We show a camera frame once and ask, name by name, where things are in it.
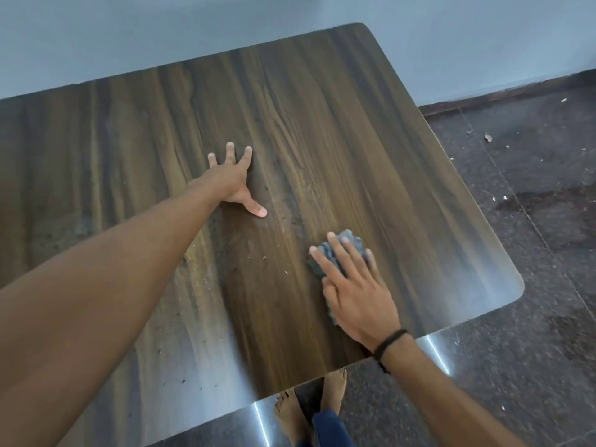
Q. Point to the person's right forearm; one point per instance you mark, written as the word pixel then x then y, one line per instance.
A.
pixel 442 395

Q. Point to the person's left middle finger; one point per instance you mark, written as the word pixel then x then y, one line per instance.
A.
pixel 230 153

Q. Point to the person's left forearm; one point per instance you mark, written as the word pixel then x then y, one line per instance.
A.
pixel 102 293

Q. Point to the person's right foot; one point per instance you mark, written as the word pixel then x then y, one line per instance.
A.
pixel 333 391

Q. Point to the grey cleaning cloth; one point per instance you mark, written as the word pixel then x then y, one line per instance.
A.
pixel 347 239

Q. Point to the black wristband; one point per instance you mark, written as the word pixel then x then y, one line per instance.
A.
pixel 390 342

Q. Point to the person's foot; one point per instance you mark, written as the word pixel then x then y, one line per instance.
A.
pixel 289 416
pixel 333 391

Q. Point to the person's right middle finger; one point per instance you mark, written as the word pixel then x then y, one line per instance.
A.
pixel 344 256

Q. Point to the blue jeans leg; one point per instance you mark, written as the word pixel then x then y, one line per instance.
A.
pixel 331 430

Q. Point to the brown wooden table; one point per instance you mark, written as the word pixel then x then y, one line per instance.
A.
pixel 335 134

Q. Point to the person's left foot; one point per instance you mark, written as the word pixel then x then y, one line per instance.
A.
pixel 289 416

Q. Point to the person's right hand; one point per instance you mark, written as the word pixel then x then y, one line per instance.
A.
pixel 361 297

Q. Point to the person's left thumb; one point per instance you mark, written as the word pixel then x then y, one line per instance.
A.
pixel 254 208

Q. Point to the person's left hand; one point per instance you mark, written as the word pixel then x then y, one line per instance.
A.
pixel 233 181

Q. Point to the dark brown skirting board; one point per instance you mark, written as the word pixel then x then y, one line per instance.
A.
pixel 507 93

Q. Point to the person's right thumb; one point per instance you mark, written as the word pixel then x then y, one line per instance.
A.
pixel 328 297

